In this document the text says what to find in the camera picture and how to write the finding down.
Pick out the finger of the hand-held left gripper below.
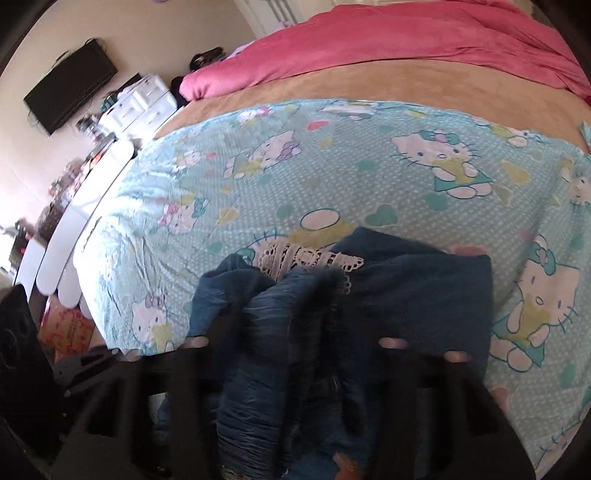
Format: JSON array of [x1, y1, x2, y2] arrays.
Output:
[[53, 346, 121, 398]]

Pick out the black cloth item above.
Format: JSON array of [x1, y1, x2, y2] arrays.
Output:
[[170, 76, 191, 109]]

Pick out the white drawer cabinet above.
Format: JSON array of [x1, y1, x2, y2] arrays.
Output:
[[99, 74, 178, 139]]

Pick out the orange cardboard box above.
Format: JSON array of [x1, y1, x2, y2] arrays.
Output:
[[39, 295, 100, 361]]

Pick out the dark handbag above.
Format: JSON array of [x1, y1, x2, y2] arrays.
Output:
[[190, 46, 227, 70]]

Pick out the white scalloped furniture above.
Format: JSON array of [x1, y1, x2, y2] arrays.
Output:
[[14, 138, 139, 308]]

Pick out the tan bed sheet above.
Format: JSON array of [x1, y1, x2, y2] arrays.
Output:
[[154, 55, 591, 153]]

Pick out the black wall television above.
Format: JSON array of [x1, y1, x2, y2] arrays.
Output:
[[23, 39, 118, 137]]

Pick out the white wardrobe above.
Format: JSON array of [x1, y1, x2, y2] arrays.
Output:
[[233, 0, 324, 31]]

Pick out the blue denim pants lace trim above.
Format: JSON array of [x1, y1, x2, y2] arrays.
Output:
[[154, 225, 492, 480]]

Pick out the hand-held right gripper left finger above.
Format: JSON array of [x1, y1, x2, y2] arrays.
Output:
[[55, 339, 222, 480]]

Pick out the pink duvet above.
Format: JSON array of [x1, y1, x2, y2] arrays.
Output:
[[179, 0, 591, 107]]

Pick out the light blue cartoon cat sheet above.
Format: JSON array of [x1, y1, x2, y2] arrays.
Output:
[[73, 98, 591, 480]]

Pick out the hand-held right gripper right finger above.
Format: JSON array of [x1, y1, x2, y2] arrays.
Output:
[[369, 339, 539, 480]]

